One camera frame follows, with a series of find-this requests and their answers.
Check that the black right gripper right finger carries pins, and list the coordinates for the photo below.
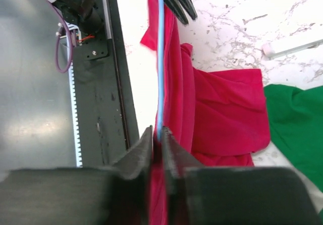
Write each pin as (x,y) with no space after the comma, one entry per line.
(197,194)

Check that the red t shirt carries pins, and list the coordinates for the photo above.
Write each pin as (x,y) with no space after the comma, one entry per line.
(218,117)

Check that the white slotted cable duct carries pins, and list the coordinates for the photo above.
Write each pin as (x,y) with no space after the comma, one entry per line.
(77,144)

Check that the green t shirt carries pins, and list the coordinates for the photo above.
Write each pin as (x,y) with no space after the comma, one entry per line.
(295,117)

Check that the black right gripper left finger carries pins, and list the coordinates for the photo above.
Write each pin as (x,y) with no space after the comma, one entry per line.
(114,194)

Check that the metal clothes rack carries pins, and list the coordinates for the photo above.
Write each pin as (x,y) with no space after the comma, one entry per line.
(280,48)

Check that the light blue wire hanger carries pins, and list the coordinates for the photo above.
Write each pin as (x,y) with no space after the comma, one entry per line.
(160,69)

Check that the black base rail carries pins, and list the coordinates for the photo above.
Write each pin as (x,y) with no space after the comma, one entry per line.
(105,107)

